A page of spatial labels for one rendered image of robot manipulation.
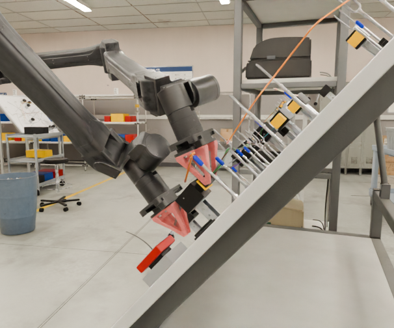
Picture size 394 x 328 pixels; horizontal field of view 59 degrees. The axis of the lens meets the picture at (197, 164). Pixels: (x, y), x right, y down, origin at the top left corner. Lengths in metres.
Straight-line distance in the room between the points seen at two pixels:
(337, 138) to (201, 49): 8.01
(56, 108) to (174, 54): 7.96
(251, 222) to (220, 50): 7.93
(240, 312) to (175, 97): 0.57
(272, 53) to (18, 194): 3.16
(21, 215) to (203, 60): 5.65
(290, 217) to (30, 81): 1.39
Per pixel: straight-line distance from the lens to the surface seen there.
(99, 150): 0.71
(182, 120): 0.67
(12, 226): 4.26
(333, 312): 1.02
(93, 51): 1.16
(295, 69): 1.70
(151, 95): 0.74
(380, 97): 0.52
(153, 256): 0.50
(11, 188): 4.12
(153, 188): 0.74
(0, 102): 7.38
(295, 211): 1.75
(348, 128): 0.52
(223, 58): 8.37
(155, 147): 0.69
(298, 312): 0.99
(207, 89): 0.72
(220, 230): 0.41
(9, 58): 0.64
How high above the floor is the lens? 1.30
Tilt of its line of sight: 8 degrees down
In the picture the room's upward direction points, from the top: straight up
